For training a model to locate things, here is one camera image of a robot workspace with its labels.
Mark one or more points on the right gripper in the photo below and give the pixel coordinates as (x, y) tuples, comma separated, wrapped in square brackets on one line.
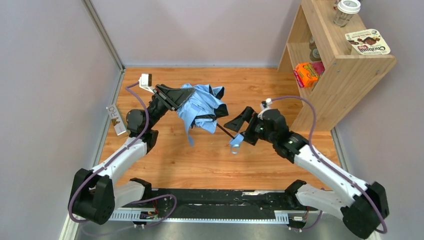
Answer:
[(249, 120)]

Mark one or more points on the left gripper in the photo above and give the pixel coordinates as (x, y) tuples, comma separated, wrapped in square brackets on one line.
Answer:
[(164, 98)]

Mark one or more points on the light blue folding umbrella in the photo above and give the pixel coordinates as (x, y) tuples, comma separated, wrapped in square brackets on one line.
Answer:
[(203, 109)]

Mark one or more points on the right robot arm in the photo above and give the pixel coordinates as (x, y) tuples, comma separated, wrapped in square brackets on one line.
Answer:
[(361, 206)]

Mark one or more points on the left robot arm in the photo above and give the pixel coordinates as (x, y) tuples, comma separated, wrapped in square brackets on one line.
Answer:
[(94, 194)]

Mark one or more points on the small RO labelled box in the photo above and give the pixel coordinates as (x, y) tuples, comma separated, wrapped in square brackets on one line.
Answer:
[(117, 121)]

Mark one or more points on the orange snack box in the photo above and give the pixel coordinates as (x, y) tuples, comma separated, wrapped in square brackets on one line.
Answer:
[(305, 75)]

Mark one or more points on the pink snack box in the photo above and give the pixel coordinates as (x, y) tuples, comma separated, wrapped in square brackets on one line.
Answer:
[(319, 67)]

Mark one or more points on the small bottle on shelf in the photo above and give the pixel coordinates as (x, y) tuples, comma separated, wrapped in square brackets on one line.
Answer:
[(314, 54)]

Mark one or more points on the wooden shelf unit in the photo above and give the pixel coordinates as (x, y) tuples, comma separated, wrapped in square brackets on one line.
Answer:
[(347, 77)]

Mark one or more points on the Chobani yogurt cup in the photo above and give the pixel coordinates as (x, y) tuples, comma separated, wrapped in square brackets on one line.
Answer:
[(367, 42)]

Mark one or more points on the glass jar white lid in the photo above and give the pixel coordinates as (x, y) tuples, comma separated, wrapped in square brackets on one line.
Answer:
[(345, 10)]

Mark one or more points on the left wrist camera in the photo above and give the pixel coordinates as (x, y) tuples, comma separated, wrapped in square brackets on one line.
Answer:
[(145, 82)]

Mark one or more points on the aluminium frame post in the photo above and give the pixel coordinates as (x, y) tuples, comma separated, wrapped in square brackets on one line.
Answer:
[(95, 17)]

